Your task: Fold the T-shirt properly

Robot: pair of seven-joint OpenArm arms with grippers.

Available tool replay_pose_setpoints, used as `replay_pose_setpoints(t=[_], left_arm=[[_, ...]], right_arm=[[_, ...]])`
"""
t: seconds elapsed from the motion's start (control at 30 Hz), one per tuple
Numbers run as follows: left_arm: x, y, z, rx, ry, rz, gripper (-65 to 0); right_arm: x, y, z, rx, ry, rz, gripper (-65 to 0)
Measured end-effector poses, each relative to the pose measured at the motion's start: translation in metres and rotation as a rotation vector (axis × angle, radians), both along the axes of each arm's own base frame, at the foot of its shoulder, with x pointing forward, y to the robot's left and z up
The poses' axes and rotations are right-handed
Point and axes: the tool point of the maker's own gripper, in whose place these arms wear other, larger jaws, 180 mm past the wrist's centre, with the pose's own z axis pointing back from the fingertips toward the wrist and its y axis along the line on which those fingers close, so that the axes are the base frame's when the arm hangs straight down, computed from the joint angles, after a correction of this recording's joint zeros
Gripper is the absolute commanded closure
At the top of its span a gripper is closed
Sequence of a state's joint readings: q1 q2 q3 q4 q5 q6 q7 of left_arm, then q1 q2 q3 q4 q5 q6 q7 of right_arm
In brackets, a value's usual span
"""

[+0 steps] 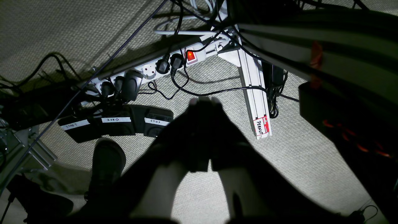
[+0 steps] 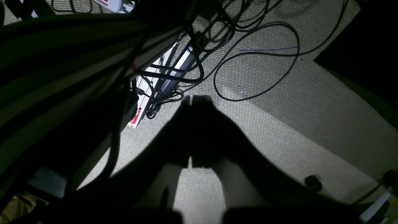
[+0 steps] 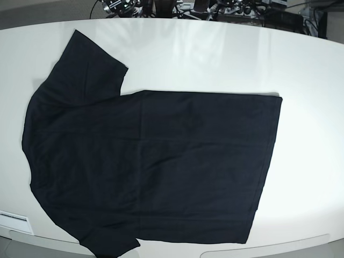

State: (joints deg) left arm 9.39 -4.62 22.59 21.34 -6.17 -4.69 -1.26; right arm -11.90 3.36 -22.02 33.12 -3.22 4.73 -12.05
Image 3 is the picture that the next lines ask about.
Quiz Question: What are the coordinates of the white power strip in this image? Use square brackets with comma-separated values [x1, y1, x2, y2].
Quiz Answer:
[188, 2, 259, 17]

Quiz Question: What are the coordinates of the black equipment box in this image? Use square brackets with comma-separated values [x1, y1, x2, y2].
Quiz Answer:
[264, 10, 304, 34]

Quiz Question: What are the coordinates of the dark navy T-shirt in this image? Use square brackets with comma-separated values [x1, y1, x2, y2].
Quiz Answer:
[22, 31, 282, 257]

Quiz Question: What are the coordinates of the white label sticker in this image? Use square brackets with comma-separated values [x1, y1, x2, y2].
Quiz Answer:
[0, 211, 34, 235]

